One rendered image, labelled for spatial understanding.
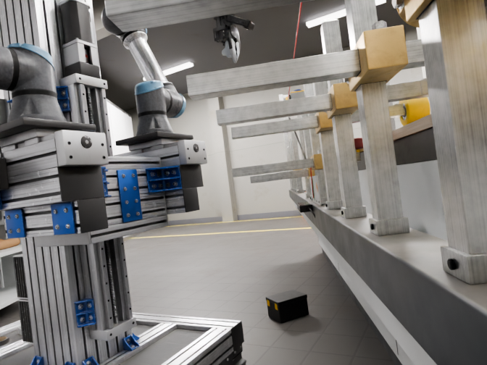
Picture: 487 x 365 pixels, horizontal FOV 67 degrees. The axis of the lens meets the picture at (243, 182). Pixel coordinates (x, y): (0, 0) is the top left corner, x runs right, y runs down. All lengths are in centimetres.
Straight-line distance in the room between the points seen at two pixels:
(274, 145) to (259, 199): 130
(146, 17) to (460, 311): 31
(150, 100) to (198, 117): 798
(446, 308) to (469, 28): 21
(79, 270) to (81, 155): 52
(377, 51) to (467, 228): 27
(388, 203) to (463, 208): 25
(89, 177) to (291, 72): 72
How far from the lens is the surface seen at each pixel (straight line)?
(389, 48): 52
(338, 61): 54
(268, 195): 849
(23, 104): 120
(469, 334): 31
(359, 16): 61
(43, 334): 160
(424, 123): 94
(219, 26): 163
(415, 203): 107
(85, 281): 144
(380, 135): 57
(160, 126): 150
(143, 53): 179
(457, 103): 33
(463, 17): 35
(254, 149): 862
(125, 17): 31
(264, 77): 53
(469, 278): 33
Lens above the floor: 79
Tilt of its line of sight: 1 degrees up
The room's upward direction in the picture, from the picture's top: 7 degrees counter-clockwise
